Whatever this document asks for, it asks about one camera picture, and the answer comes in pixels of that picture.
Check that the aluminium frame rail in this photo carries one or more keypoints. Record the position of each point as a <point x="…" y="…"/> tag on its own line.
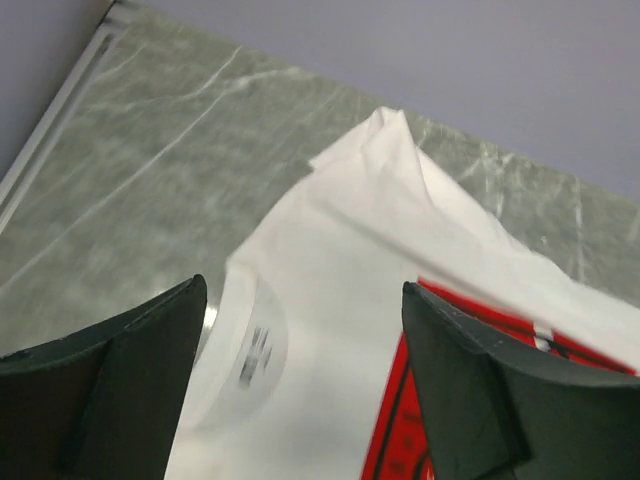
<point x="47" y="131"/>

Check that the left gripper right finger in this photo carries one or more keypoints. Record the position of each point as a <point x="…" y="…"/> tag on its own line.
<point x="496" y="408"/>

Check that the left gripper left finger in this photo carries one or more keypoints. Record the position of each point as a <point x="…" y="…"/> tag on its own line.
<point x="105" y="401"/>

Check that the white red-print t-shirt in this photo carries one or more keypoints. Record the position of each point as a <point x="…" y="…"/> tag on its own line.
<point x="306" y="372"/>

